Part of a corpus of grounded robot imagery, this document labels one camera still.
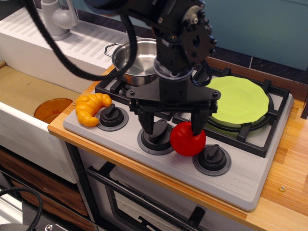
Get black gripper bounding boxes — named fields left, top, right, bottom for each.
left=126, top=78, right=221, bottom=136

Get red plastic apple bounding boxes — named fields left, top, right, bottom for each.
left=170, top=122, right=206, bottom=156

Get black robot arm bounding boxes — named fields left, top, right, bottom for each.
left=86, top=0, right=220, bottom=136

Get black middle stove knob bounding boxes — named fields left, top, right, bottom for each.
left=137, top=119, right=174, bottom=155

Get black stove knob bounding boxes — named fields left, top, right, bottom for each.
left=137, top=119, right=174, bottom=155
left=96, top=103, right=128, bottom=132
left=192, top=144, right=231, bottom=177

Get grey toy stove top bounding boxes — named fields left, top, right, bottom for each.
left=63, top=60, right=295, bottom=212

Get stainless steel pot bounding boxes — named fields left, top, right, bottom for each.
left=104, top=38, right=156, bottom=87

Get black right stove knob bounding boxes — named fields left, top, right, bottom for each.
left=192, top=144, right=231, bottom=177

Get black left stove knob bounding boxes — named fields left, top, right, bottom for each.
left=96, top=103, right=128, bottom=132

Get light green plate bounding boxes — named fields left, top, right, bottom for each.
left=207, top=76, right=270, bottom=125

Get black left burner grate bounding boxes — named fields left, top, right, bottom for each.
left=95, top=77, right=179, bottom=121

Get black burner grate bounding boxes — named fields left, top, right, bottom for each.
left=204, top=68, right=289, bottom=157
left=95, top=77, right=179, bottom=121

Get black right burner grate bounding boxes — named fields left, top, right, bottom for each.
left=204, top=68, right=289, bottom=157

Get yellow plastic croissant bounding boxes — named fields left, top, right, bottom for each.
left=75, top=93, right=112, bottom=127

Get toy oven door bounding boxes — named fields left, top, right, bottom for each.
left=86, top=161, right=241, bottom=231

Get orange sink drain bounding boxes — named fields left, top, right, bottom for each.
left=34, top=98, right=73, bottom=124

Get wooden drawer fronts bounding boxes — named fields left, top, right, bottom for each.
left=0, top=147, right=95, bottom=231

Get white toy sink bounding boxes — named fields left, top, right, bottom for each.
left=0, top=5, right=140, bottom=184

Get grey toy faucet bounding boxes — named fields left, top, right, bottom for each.
left=41, top=0, right=78, bottom=41

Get black oven door handle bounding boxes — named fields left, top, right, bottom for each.
left=87, top=165, right=205, bottom=231

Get black braided cable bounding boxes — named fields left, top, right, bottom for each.
left=0, top=187, right=43, bottom=231

